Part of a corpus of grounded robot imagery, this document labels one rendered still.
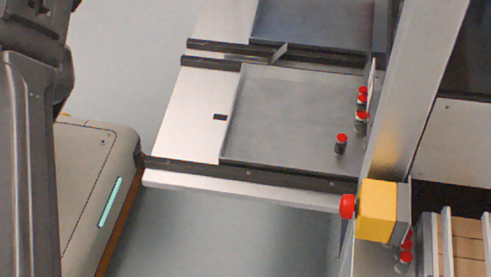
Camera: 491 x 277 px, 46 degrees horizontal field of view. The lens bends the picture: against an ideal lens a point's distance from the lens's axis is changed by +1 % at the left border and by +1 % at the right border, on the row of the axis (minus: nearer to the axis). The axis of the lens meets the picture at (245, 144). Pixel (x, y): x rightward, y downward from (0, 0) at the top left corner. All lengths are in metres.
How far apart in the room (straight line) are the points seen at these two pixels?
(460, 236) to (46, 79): 0.70
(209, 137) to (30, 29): 0.57
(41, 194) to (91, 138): 1.45
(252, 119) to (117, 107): 1.33
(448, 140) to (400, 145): 0.07
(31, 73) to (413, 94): 0.48
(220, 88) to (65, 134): 0.90
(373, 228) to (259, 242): 1.14
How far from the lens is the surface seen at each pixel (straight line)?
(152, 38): 2.74
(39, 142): 0.59
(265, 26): 1.40
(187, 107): 1.22
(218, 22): 1.41
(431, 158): 0.93
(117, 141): 1.97
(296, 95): 1.24
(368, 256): 1.03
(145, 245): 2.06
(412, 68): 0.79
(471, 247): 1.03
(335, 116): 1.21
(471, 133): 0.89
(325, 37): 1.38
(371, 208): 0.90
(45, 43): 0.67
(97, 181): 1.89
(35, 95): 0.62
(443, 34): 0.75
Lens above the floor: 1.78
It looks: 51 degrees down
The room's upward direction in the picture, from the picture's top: 1 degrees counter-clockwise
